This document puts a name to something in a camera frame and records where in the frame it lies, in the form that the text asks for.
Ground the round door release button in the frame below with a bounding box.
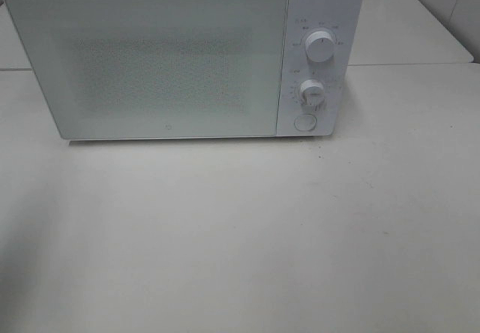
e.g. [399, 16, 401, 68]
[294, 114, 317, 131]

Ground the white timer knob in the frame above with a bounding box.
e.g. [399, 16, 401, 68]
[298, 79, 325, 107]

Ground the white upper power knob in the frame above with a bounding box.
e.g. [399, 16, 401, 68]
[304, 29, 336, 63]

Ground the white microwave oven body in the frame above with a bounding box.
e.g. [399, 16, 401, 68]
[3, 0, 365, 145]

